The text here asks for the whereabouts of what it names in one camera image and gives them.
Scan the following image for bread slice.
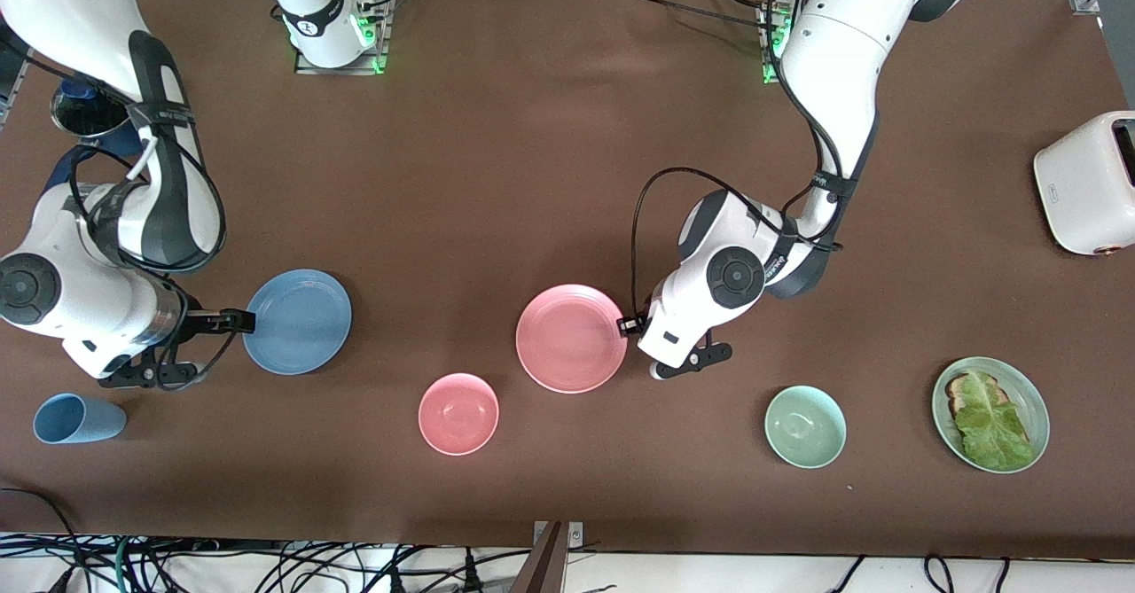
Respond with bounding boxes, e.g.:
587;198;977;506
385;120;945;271
945;373;1009;418

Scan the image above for dark wedge post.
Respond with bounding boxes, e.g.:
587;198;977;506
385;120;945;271
508;522;566;593

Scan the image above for left arm base cable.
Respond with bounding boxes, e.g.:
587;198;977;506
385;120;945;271
616;0;778;28

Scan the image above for blue shallow bowl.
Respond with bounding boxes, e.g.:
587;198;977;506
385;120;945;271
242;269;353;376

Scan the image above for green plate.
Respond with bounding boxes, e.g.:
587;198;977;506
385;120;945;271
931;356;1051;475

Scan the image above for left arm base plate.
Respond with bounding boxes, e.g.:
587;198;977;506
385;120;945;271
761;4;792;85

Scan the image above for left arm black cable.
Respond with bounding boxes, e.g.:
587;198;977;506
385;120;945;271
630;0;859;310

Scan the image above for green deep bowl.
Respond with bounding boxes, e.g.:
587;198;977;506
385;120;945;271
764;385;848;470

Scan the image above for green lettuce leaf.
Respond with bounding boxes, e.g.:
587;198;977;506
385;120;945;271
953;371;1035;470

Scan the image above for white toaster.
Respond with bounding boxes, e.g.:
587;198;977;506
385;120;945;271
1033;111;1135;257

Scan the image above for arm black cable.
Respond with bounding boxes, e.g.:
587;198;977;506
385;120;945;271
630;0;859;310
67;88;231;392

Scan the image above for pink shallow bowl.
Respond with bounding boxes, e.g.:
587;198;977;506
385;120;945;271
515;285;629;394

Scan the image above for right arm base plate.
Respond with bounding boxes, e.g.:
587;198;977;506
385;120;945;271
294;0;391;75

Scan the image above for metal saucepan blue handle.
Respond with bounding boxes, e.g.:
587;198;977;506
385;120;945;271
49;77;145;191

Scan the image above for small metal bracket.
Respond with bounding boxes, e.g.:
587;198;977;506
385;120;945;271
532;521;585;548

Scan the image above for pink deep bowl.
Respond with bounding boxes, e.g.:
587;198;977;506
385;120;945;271
418;372;500;456

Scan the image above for brown table cover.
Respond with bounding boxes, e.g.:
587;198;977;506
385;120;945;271
0;0;1135;560

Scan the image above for blue cup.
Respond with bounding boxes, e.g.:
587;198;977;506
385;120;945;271
33;393;128;445

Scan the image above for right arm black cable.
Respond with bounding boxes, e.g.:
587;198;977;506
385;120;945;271
67;88;231;392

